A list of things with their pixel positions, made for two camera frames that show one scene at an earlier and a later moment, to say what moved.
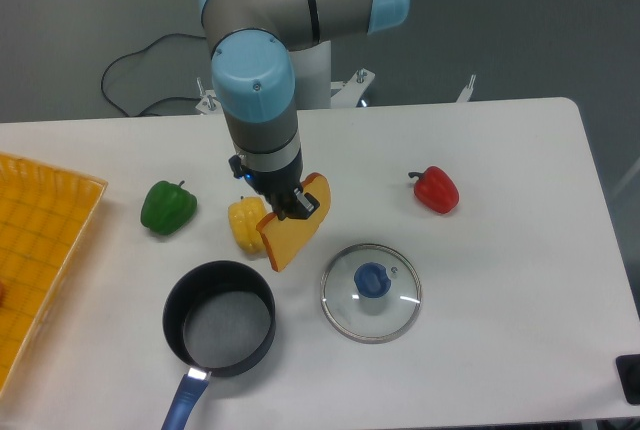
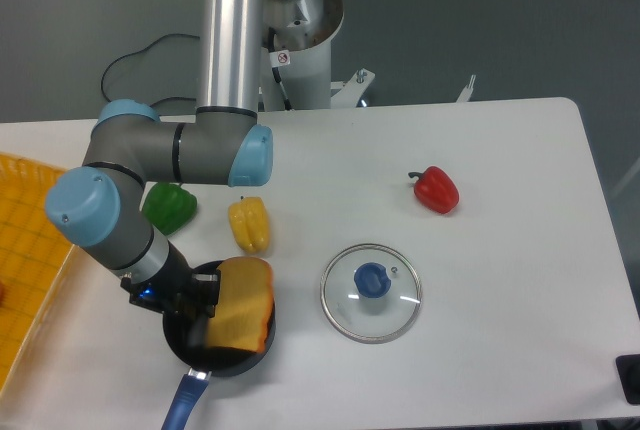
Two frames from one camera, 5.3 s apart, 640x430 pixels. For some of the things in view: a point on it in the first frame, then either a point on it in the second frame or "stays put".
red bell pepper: x=436 y=189 stays put
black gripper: x=277 y=186 -> x=174 y=290
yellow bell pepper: x=244 y=216 stays put
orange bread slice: x=286 y=236 -> x=245 y=304
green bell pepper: x=167 y=207 stays put
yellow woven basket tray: x=44 y=214 stays put
